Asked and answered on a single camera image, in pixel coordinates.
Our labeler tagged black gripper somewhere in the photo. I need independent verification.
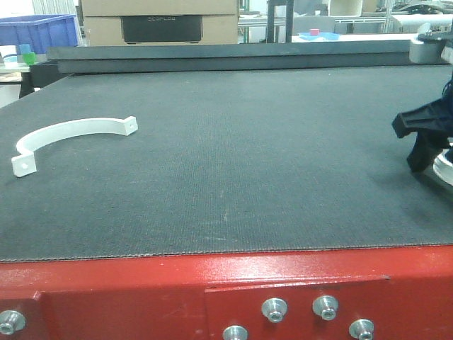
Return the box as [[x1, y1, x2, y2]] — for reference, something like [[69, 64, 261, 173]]
[[391, 81, 452, 172]]

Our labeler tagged white curved PVC pipe clamp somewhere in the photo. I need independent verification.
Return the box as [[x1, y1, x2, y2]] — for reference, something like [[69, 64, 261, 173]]
[[11, 116, 138, 178]]

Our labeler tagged blue tray with red cube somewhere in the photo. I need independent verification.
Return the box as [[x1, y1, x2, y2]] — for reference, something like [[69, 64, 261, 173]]
[[299, 28, 340, 41]]

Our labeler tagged silver bolt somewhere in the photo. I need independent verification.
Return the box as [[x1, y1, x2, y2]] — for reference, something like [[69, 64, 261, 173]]
[[261, 297, 288, 323], [222, 325, 248, 340], [349, 319, 374, 340], [312, 295, 338, 321], [0, 310, 26, 336]]

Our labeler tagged large cardboard box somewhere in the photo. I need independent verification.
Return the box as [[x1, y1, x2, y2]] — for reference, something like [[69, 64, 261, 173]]
[[81, 0, 239, 46]]

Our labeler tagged blue plastic crate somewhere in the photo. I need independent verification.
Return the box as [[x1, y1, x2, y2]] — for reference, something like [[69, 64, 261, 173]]
[[1, 14, 79, 54]]

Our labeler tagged green cup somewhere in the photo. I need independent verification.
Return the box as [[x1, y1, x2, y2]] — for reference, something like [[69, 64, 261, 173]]
[[21, 52, 37, 66]]

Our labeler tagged dark grey table rail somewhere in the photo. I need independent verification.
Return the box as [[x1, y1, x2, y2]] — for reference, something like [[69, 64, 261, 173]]
[[47, 39, 444, 74]]

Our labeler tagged red metal frame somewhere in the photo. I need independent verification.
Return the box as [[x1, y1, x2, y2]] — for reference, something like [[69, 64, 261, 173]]
[[1, 246, 452, 339]]

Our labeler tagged black vertical post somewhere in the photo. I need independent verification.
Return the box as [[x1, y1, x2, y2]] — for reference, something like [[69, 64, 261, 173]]
[[267, 0, 294, 43]]

